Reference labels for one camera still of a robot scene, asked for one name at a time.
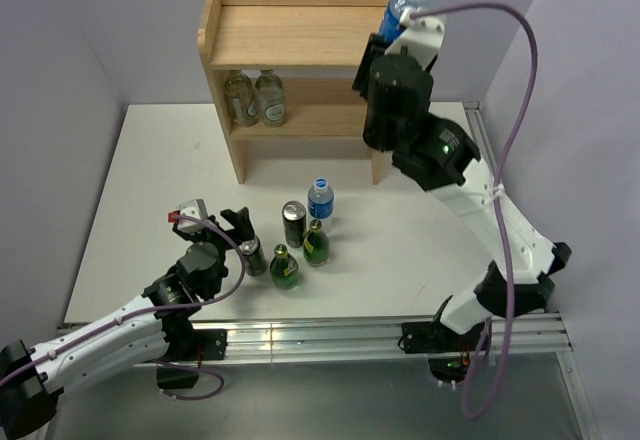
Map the green glass bottle yellow label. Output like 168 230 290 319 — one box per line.
303 219 330 267

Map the blue label water bottle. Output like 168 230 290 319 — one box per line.
378 0 429 42
307 178 335 221

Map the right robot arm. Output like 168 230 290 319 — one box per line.
352 34 571 350

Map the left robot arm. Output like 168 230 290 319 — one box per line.
1 200 255 439

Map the dark beverage can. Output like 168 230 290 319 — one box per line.
281 200 307 248
239 236 267 277

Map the wooden two-tier shelf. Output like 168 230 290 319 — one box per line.
197 0 388 183

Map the clear glass bottle right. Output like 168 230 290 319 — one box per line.
255 69 286 127

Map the clear glass bottle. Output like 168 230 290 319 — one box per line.
224 70 257 127
255 69 286 127

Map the clear glass bottle left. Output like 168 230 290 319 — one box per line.
224 70 257 127

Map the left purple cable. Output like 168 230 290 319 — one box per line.
0 217 247 401

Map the purple cable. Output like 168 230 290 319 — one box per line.
407 2 539 421
0 217 247 401

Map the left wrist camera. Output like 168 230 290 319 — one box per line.
168 199 208 234

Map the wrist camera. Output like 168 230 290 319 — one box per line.
168 199 208 234
385 7 446 71

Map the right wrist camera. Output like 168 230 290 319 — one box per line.
385 7 446 71

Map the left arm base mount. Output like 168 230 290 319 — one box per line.
155 329 227 394

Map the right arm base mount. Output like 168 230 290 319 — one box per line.
398 322 492 386

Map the aluminium rail frame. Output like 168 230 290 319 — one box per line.
54 100 601 440

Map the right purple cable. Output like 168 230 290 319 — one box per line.
407 2 539 421

